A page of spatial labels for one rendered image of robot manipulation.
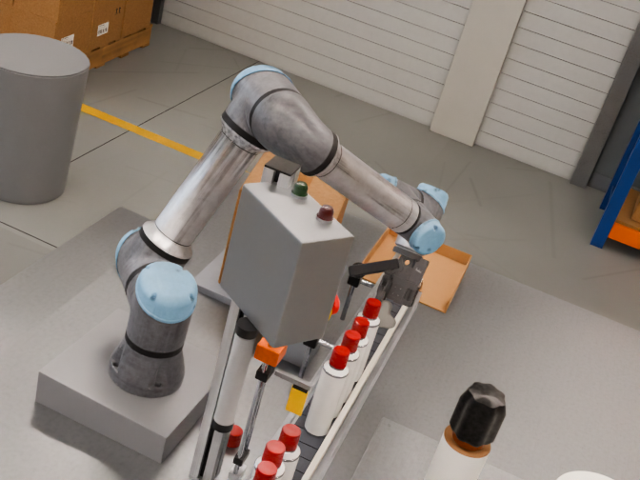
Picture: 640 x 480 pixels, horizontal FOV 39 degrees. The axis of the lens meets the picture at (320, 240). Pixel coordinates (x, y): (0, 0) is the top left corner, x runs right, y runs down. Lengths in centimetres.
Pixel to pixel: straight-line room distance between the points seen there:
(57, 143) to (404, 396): 231
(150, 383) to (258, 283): 51
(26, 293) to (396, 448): 90
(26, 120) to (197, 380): 220
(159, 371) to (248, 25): 468
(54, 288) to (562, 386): 126
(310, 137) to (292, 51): 458
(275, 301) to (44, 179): 282
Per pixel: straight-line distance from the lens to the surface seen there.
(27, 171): 403
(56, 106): 390
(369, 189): 173
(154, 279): 174
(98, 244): 236
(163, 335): 175
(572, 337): 259
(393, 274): 203
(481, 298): 258
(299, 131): 163
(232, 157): 175
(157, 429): 176
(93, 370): 185
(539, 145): 591
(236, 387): 145
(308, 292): 132
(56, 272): 224
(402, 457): 188
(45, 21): 513
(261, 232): 134
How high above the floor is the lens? 210
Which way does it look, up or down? 29 degrees down
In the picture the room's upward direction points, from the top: 16 degrees clockwise
